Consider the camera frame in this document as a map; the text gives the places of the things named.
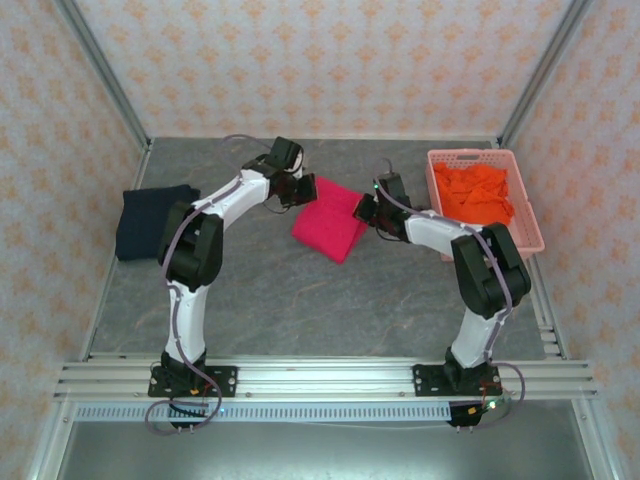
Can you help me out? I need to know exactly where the pink t-shirt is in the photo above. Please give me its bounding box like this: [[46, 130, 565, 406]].
[[291, 175, 369, 265]]

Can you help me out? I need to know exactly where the orange t-shirt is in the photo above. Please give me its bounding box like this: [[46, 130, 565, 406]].
[[432, 160, 516, 226]]

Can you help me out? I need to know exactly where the pink plastic basket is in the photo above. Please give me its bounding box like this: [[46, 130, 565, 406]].
[[424, 148, 546, 263]]

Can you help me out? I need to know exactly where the navy blue t-shirt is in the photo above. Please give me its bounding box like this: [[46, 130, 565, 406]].
[[114, 183, 202, 262]]

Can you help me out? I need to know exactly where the black right base electronics box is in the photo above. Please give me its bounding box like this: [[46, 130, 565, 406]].
[[446, 397, 511, 431]]

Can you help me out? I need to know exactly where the grey metal sheet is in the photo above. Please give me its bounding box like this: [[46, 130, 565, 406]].
[[54, 421, 601, 480]]

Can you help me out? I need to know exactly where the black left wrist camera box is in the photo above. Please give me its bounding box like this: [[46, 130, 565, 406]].
[[269, 136, 305, 174]]

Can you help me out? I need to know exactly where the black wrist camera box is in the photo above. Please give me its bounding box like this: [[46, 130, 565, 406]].
[[269, 136, 305, 174], [374, 172, 412, 211]]

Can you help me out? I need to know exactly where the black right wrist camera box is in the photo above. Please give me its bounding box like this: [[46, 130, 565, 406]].
[[374, 172, 412, 211]]

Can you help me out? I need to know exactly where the aluminium mounting rail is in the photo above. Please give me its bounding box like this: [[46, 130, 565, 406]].
[[54, 353, 600, 401]]

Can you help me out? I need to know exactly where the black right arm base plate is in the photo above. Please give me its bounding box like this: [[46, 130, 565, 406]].
[[412, 363, 503, 399]]

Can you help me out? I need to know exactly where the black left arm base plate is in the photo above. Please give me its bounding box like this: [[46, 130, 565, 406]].
[[147, 365, 239, 399]]

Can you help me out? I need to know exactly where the slotted grey cable duct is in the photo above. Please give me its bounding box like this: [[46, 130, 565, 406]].
[[74, 402, 454, 424]]

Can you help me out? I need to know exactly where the purple-grey right arm cable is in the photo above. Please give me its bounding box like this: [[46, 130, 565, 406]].
[[373, 157, 527, 431]]

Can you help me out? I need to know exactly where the purple-grey arm cable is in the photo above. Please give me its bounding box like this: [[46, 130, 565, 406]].
[[144, 133, 275, 437], [373, 157, 527, 431]]

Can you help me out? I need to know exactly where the aluminium frame post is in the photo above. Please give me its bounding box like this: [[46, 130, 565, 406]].
[[498, 0, 594, 149], [53, 0, 154, 151]]

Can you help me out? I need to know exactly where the purple-grey left arm cable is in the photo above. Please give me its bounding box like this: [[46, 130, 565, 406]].
[[144, 133, 275, 437]]

